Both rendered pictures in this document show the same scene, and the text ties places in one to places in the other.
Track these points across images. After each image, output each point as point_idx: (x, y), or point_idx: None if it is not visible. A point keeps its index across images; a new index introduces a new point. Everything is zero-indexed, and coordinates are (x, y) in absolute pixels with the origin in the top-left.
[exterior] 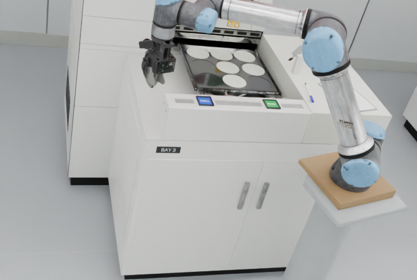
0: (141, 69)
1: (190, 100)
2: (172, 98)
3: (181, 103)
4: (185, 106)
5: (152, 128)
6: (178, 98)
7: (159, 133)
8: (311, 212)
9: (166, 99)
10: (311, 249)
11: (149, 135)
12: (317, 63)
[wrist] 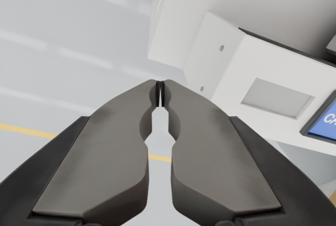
0: (24, 162)
1: (301, 98)
2: (247, 77)
3: (254, 113)
4: (257, 127)
5: (182, 22)
6: (270, 81)
7: (187, 47)
8: (308, 150)
9: (222, 79)
10: (279, 143)
11: (163, 45)
12: None
